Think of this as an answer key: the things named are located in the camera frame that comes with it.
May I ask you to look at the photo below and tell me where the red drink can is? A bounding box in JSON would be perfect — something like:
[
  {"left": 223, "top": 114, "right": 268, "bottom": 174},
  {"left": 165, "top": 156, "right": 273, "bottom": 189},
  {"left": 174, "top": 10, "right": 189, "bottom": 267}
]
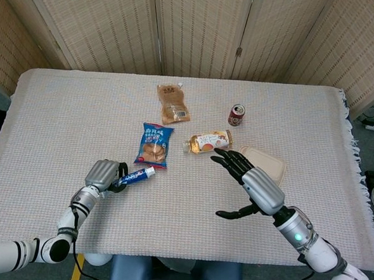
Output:
[{"left": 228, "top": 103, "right": 247, "bottom": 128}]

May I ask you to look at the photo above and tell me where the tea bottle with peach label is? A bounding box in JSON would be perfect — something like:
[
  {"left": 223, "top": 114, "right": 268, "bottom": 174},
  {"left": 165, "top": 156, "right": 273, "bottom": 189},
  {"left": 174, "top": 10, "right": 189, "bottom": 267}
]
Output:
[{"left": 182, "top": 127, "right": 235, "bottom": 156}]

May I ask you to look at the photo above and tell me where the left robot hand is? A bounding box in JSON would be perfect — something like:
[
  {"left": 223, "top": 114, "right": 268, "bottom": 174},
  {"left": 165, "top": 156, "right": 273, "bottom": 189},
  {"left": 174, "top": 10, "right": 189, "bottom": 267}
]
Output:
[{"left": 84, "top": 158, "right": 130, "bottom": 194}]

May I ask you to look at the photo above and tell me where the black floor cable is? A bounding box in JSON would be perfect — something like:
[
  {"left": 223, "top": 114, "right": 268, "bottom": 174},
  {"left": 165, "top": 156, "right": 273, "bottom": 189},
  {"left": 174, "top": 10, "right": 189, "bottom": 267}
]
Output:
[{"left": 354, "top": 105, "right": 374, "bottom": 126}]

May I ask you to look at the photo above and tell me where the blue snack bag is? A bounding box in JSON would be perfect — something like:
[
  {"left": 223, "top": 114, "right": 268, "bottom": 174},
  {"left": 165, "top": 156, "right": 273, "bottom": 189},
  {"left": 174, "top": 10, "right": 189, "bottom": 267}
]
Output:
[{"left": 132, "top": 121, "right": 175, "bottom": 170}]

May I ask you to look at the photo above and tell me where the beige folding screen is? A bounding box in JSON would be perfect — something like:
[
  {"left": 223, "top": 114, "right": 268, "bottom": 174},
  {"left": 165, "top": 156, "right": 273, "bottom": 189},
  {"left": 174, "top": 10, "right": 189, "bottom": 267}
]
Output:
[{"left": 0, "top": 0, "right": 374, "bottom": 122}]

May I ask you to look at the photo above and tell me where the yellow floor tape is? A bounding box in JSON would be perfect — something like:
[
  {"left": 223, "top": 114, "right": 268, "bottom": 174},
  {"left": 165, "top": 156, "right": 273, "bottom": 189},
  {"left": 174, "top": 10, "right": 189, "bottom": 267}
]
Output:
[{"left": 70, "top": 259, "right": 86, "bottom": 280}]

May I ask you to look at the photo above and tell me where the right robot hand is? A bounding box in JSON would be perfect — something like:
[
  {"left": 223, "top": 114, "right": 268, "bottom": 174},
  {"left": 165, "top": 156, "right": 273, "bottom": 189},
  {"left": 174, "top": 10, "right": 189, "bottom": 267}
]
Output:
[{"left": 207, "top": 147, "right": 288, "bottom": 224}]

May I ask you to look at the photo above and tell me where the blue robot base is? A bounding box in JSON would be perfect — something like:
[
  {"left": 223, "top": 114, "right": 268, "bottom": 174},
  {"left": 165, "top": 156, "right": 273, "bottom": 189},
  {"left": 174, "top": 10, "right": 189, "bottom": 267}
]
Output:
[{"left": 108, "top": 254, "right": 245, "bottom": 280}]

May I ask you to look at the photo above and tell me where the blue white toothpaste tube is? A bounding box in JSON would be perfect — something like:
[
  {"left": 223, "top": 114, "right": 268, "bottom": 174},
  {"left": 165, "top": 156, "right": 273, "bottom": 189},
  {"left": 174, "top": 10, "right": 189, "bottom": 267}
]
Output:
[{"left": 112, "top": 163, "right": 157, "bottom": 190}]

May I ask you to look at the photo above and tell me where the white round robot part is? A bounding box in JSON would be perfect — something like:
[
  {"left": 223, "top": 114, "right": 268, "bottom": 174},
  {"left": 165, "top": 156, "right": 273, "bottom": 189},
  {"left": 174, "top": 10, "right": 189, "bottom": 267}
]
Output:
[{"left": 84, "top": 252, "right": 113, "bottom": 267}]

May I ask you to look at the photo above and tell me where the brown sauce pouch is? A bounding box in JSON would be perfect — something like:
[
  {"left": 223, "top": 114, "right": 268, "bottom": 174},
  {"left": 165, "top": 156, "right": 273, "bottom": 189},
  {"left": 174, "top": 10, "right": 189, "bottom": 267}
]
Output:
[{"left": 155, "top": 80, "right": 194, "bottom": 127}]

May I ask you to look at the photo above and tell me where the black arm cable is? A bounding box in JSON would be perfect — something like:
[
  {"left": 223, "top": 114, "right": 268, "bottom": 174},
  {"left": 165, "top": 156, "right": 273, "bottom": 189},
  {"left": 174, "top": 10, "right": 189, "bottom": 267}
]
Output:
[{"left": 65, "top": 204, "right": 113, "bottom": 280}]

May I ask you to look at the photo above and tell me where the woven white tablecloth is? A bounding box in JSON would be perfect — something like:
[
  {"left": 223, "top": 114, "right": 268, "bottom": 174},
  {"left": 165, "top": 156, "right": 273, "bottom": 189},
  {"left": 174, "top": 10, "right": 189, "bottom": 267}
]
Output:
[{"left": 0, "top": 65, "right": 374, "bottom": 272}]

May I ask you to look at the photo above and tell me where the beige lidded food container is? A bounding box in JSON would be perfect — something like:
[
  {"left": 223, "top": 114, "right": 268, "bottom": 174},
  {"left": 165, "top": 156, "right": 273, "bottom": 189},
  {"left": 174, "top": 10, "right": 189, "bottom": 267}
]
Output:
[{"left": 236, "top": 144, "right": 288, "bottom": 187}]

